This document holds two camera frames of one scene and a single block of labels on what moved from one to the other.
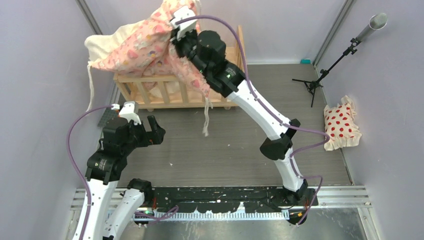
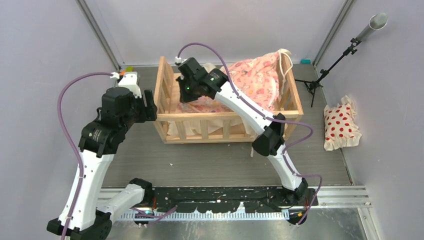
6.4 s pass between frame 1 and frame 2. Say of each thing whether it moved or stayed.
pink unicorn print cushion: moved
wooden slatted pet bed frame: moved
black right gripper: moved
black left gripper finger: moved
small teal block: stayed
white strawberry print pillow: stayed
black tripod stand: stayed
